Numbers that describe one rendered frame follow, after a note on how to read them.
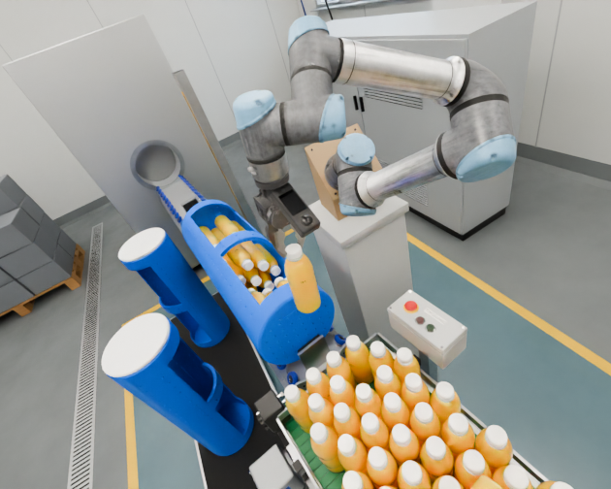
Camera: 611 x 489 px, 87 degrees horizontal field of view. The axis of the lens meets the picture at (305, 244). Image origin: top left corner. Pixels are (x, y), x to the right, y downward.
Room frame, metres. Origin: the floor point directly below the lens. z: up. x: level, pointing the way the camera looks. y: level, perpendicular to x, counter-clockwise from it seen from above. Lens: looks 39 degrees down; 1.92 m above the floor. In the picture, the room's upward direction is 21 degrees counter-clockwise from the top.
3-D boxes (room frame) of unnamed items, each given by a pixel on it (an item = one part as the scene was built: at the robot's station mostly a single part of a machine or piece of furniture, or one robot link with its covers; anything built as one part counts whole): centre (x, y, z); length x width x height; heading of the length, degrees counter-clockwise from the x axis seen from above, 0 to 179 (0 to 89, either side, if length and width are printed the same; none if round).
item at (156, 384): (0.92, 0.76, 0.59); 0.28 x 0.28 x 0.88
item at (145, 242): (1.66, 0.87, 1.03); 0.28 x 0.28 x 0.01
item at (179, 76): (2.13, 0.32, 0.85); 0.06 x 0.06 x 1.70; 21
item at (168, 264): (1.66, 0.87, 0.59); 0.28 x 0.28 x 0.88
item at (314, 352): (0.62, 0.10, 0.99); 0.10 x 0.02 x 0.12; 111
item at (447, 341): (0.53, -0.24, 1.05); 0.20 x 0.10 x 0.10; 21
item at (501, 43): (2.83, -1.10, 0.72); 2.15 x 0.54 x 1.45; 15
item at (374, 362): (0.49, -0.08, 0.99); 0.07 x 0.07 x 0.19
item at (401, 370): (0.44, -0.14, 0.99); 0.07 x 0.07 x 0.19
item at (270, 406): (0.51, 0.27, 0.95); 0.10 x 0.07 x 0.10; 111
